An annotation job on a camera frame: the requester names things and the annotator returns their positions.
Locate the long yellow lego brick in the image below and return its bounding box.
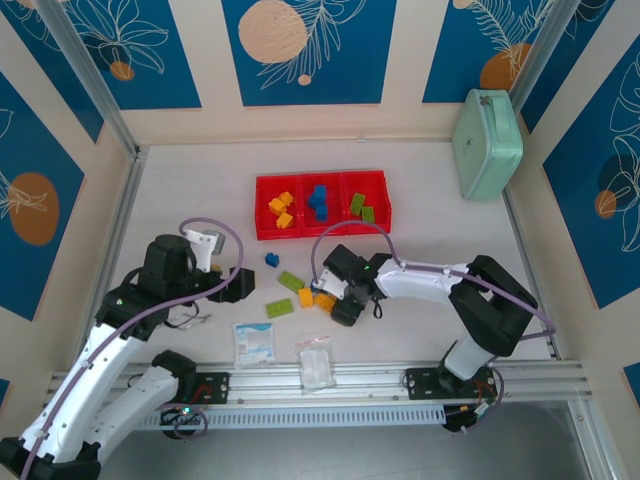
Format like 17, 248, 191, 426
313, 292, 339, 317

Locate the long green lego brick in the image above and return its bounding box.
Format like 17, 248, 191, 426
277, 270, 306, 293
265, 298, 295, 320

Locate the blue white flat packet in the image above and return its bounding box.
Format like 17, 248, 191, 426
232, 321, 277, 370

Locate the clear zip bag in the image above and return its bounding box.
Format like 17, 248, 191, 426
292, 335, 337, 396

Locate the mint green case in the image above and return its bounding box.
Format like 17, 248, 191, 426
452, 88, 525, 202

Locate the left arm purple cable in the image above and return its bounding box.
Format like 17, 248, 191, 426
19, 217, 245, 476

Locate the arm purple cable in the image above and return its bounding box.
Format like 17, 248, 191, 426
309, 220, 557, 436
19, 217, 245, 476

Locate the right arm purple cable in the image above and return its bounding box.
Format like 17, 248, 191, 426
309, 220, 557, 436

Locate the aluminium side rail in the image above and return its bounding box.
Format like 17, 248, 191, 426
501, 189, 562, 361
72, 147, 149, 374

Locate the long aluminium frame rail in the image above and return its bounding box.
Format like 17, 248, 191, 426
42, 358, 597, 412

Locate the slotted grey cable duct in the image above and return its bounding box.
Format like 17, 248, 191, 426
133, 405, 446, 431

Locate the aluminium corner post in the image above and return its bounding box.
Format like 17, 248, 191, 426
37, 0, 144, 159
508, 0, 584, 109

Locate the short aluminium frame rail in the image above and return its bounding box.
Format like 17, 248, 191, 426
567, 399, 617, 480

